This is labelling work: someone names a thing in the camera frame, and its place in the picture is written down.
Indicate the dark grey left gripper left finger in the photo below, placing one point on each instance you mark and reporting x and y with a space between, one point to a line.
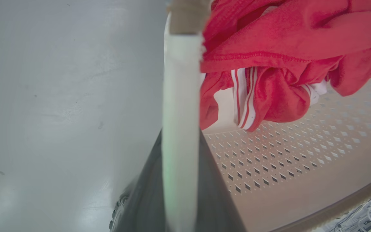
145 196

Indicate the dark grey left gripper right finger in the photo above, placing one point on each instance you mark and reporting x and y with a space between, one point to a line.
216 199

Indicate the red garment with white stripes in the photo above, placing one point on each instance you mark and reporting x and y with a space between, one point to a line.
279 54

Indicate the white perforated laundry basket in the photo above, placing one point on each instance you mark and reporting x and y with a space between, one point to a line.
301 167

